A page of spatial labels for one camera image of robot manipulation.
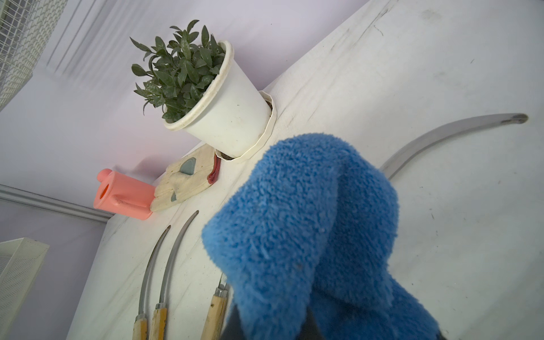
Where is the blue microfibre rag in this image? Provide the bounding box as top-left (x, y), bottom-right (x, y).
top-left (202, 133), bottom-right (442, 339)

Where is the potted green plant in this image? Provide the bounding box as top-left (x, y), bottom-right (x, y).
top-left (131, 20), bottom-right (276, 162)

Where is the pink watering can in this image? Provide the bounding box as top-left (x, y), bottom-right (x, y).
top-left (93, 169), bottom-right (155, 220)

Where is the lower white mesh shelf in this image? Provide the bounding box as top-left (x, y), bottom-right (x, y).
top-left (1, 237), bottom-right (50, 339)

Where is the white wire wall basket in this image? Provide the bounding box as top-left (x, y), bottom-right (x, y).
top-left (1, 0), bottom-right (67, 109)

